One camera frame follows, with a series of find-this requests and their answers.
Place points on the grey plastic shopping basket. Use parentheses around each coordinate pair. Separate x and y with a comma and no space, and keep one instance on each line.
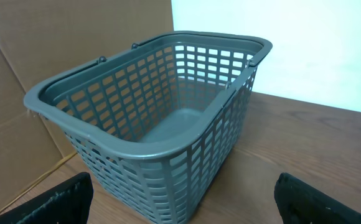
(155,123)

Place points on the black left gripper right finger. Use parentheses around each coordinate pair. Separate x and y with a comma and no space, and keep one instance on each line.
(300,203)

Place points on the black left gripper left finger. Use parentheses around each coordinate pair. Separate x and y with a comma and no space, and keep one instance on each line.
(66,203)

